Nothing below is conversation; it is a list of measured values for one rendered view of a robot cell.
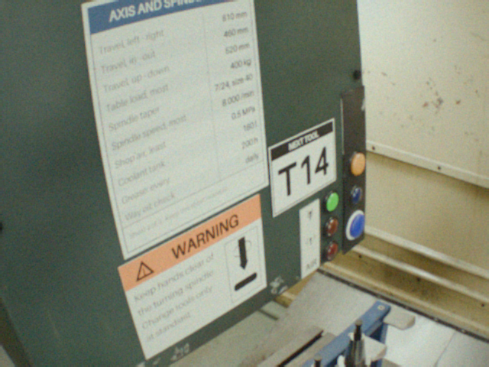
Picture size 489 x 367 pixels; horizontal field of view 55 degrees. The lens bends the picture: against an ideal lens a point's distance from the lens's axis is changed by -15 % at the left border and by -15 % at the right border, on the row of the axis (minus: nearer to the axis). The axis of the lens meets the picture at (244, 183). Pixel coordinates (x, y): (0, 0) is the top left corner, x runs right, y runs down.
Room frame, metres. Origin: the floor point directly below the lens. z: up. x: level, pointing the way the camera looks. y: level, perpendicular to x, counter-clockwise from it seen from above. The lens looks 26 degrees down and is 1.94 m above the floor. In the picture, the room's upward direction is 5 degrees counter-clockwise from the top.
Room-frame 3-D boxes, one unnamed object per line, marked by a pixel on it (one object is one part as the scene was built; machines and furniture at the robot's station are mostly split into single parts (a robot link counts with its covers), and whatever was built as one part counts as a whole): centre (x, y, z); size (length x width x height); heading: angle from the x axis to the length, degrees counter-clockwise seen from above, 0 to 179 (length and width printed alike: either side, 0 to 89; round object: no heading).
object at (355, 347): (0.67, -0.17, 1.26); 0.04 x 0.04 x 0.07
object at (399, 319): (0.78, -0.30, 1.21); 0.07 x 0.05 x 0.01; 42
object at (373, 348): (0.70, -0.21, 1.21); 0.07 x 0.05 x 0.01; 42
